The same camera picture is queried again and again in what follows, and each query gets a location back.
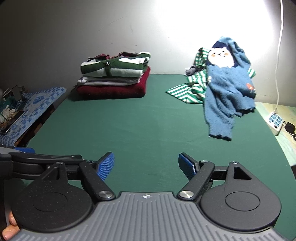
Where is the black power adapter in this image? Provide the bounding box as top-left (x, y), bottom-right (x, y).
top-left (284, 121), bottom-right (296, 134)

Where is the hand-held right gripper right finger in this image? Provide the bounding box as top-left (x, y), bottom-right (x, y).
top-left (178, 152), bottom-right (252, 201)

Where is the white power strip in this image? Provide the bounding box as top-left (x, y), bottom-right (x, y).
top-left (265, 111), bottom-right (285, 136)

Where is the green white striped shirt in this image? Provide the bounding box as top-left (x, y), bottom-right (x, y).
top-left (165, 47), bottom-right (257, 105)

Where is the folded green white cardigan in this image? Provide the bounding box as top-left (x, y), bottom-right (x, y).
top-left (80, 51), bottom-right (151, 78)

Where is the person's left hand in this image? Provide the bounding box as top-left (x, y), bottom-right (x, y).
top-left (0, 210), bottom-right (21, 241)

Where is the folded red plaid garment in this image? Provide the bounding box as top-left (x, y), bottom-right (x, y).
top-left (89, 52), bottom-right (139, 59)

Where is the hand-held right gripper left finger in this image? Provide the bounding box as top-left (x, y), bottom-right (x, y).
top-left (42, 152), bottom-right (116, 202)

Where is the folded grey garment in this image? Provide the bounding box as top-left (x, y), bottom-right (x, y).
top-left (77, 75), bottom-right (142, 87)

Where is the white cable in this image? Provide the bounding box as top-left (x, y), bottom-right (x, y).
top-left (275, 0), bottom-right (285, 110)

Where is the green mat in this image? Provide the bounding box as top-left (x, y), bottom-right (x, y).
top-left (24, 74), bottom-right (291, 194)

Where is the blue patterned cloth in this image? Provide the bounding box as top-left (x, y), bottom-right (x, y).
top-left (0, 86), bottom-right (67, 147)

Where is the stack of folded clothes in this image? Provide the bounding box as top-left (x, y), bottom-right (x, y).
top-left (76, 67), bottom-right (151, 99)

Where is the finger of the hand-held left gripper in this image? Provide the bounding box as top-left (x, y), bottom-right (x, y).
top-left (35, 153), bottom-right (92, 171)
top-left (13, 147), bottom-right (36, 154)

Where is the blue knit sweater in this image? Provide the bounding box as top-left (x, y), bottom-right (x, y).
top-left (203, 36), bottom-right (258, 141)

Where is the dark grey cloth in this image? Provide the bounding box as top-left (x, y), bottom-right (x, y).
top-left (186, 65), bottom-right (202, 76)

